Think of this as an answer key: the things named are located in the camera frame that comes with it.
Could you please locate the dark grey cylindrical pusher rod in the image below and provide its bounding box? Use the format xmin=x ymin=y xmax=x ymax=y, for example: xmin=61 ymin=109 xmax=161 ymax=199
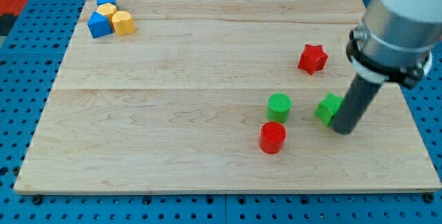
xmin=331 ymin=74 xmax=381 ymax=134

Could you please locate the red cylinder block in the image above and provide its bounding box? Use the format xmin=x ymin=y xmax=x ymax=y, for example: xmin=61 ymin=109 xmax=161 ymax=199
xmin=259 ymin=122 xmax=287 ymax=154

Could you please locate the green cylinder block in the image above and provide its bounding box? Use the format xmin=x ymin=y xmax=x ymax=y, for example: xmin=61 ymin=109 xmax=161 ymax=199
xmin=266 ymin=93 xmax=292 ymax=124

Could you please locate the wooden board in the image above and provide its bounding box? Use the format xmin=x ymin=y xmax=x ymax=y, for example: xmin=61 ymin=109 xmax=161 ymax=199
xmin=14 ymin=0 xmax=441 ymax=195

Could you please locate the red star block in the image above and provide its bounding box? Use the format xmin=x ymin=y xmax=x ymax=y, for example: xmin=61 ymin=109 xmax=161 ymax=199
xmin=298 ymin=44 xmax=328 ymax=75

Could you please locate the yellow heart block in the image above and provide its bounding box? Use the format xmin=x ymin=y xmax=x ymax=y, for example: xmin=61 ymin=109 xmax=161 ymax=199
xmin=111 ymin=10 xmax=136 ymax=35

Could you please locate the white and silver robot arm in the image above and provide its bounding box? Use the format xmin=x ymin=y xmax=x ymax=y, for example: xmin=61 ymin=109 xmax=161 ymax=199
xmin=331 ymin=0 xmax=441 ymax=134

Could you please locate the green star block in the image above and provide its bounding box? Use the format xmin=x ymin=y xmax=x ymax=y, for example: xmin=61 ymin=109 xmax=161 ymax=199
xmin=314 ymin=93 xmax=343 ymax=127

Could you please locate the yellow hexagon block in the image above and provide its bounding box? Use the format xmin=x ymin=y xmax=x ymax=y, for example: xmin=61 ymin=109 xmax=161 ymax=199
xmin=96 ymin=3 xmax=117 ymax=21

